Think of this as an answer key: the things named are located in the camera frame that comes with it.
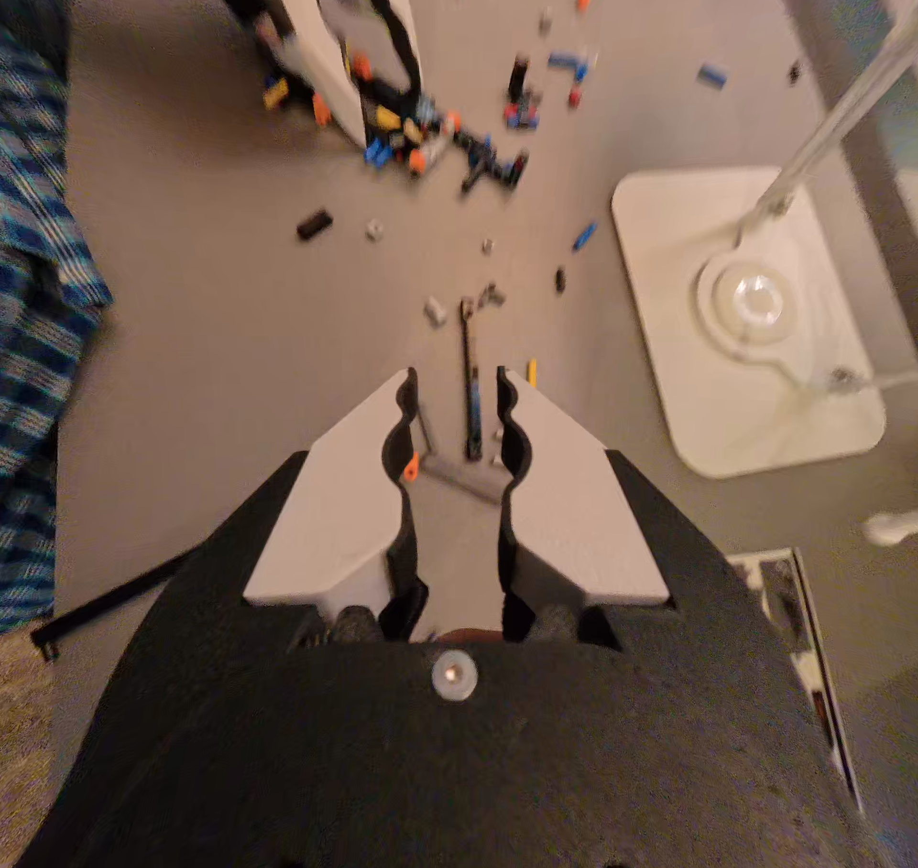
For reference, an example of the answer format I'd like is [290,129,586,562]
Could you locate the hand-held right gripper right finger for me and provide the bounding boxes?
[495,365,673,643]

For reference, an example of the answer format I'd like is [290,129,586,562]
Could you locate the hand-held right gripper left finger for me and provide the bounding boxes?
[242,366,431,643]

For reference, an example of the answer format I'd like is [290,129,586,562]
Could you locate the black lego vehicle frame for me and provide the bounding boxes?
[254,18,533,194]

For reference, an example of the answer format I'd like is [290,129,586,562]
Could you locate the black angled lego beam assembly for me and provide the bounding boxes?
[502,53,544,130]

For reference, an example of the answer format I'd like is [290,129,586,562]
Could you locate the instruction booklet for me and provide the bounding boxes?
[726,547,865,815]

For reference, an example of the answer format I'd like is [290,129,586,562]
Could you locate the white lamp base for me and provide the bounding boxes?
[612,165,888,479]

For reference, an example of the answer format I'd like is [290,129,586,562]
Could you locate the blue plaid cloth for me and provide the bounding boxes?
[0,0,114,636]

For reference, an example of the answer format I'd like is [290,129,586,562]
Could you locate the clear lamp pole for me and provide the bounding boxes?
[735,11,918,245]

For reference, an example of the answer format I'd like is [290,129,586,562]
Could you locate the black strap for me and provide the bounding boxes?
[31,549,198,662]

